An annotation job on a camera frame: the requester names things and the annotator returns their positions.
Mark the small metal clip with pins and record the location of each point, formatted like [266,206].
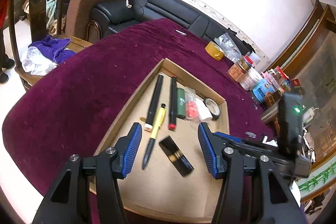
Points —
[181,32]

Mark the brown armchair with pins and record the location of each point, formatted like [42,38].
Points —
[92,3]

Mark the black marker with white end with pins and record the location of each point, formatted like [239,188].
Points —
[155,100]

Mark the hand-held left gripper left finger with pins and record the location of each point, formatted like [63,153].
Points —
[131,150]

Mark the purple cloth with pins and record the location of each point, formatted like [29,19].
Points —
[52,45]

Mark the carved wooden cabinet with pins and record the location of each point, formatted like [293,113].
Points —
[323,56]

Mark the black tape roll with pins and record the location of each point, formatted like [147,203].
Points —
[215,115]

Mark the small clear tube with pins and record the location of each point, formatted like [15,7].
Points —
[250,134]

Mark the purple velvet tablecloth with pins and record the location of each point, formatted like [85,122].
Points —
[92,82]

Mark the yellow and black pen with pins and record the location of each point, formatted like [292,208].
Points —
[156,129]

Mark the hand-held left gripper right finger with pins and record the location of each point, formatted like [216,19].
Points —
[208,150]

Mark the black marker with red ends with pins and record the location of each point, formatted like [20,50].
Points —
[172,100]

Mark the green lighter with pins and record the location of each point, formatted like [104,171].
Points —
[181,103]

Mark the gold foil jar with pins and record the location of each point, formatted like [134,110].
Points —
[245,62]

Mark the yellow tape roll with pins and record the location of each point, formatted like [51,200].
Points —
[214,50]

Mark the white plastic jar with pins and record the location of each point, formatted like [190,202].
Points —
[249,79]

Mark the colourful printed box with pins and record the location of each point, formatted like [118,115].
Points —
[294,82]

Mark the black and gold lipstick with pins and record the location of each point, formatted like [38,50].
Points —
[174,154]

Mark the steel tumbler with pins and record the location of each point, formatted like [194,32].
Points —
[269,115]

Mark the white plug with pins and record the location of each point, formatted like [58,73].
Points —
[128,4]

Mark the orange label jar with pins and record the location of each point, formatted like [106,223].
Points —
[236,73]

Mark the white dropper bottle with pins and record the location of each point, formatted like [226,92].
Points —
[203,111]

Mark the clear packet with red contents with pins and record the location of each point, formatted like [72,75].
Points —
[191,107]

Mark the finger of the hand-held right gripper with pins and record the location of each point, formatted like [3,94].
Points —
[241,140]

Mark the shallow cardboard box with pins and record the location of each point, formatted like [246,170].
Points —
[162,187]

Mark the clear plastic bag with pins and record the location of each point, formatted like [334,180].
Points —
[227,43]
[36,64]

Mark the dark wooden chair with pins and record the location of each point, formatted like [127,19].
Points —
[36,3]

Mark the black leather sofa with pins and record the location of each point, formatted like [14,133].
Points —
[157,3]

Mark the blue label clear jar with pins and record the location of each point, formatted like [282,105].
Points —
[261,91]

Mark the red lid clear jar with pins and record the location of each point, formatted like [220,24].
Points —
[278,77]

